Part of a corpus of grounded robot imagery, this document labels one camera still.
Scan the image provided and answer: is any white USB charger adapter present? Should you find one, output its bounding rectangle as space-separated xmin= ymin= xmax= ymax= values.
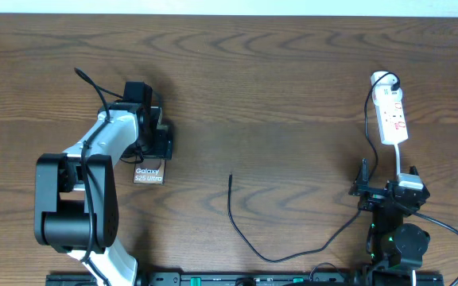
xmin=371 ymin=71 xmax=403 ymax=106

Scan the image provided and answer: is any white power strip cord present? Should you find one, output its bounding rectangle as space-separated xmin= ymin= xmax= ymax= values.
xmin=393 ymin=142 xmax=402 ymax=176

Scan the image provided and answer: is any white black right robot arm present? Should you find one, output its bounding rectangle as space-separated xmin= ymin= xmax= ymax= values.
xmin=349 ymin=160 xmax=430 ymax=285

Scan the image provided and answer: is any black USB charging cable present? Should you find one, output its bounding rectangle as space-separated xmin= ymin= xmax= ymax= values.
xmin=227 ymin=71 xmax=402 ymax=264

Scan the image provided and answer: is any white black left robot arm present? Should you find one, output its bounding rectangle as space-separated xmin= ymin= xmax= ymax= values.
xmin=33 ymin=82 xmax=173 ymax=285

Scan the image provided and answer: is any white power strip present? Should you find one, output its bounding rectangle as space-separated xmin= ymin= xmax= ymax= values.
xmin=373 ymin=98 xmax=409 ymax=145

